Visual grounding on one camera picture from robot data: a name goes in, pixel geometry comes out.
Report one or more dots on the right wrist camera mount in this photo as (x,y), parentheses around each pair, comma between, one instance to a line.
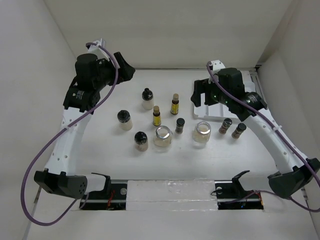
(215,66)

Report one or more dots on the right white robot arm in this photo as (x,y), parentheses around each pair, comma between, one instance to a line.
(295,169)

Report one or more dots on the white foam block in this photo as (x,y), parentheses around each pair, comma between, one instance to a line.
(171,195)

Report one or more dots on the small spice bottle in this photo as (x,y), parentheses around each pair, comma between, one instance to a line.
(180,122)
(241,127)
(227,122)

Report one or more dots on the yellow-label bottle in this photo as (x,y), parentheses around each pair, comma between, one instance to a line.
(156,116)
(175,104)

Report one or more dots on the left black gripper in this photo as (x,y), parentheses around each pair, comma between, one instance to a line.
(125,71)

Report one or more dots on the black-cap jar front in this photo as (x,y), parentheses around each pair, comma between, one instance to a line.
(141,141)

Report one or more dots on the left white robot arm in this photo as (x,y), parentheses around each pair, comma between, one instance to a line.
(59,175)

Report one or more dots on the white divided organizer tray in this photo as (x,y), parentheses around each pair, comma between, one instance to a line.
(219,112)

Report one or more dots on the glass jar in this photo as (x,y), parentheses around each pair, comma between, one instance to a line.
(163,139)
(201,134)

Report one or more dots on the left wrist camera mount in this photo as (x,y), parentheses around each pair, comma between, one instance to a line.
(94,48)

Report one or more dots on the aluminium rail right side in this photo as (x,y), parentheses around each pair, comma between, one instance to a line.
(256,80)

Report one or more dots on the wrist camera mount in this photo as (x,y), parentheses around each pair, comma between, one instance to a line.
(215,66)
(94,48)

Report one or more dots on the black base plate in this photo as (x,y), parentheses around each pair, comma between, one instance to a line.
(114,200)
(230,197)

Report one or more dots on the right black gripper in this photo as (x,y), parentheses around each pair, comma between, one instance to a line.
(202,86)

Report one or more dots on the black-cap jar back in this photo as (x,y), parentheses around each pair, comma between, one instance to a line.
(147,99)

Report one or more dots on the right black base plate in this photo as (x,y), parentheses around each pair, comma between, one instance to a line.
(230,197)

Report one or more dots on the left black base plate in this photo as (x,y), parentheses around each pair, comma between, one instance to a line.
(114,200)

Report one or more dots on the black-cap jar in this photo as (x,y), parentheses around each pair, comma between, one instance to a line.
(141,141)
(125,121)
(147,99)

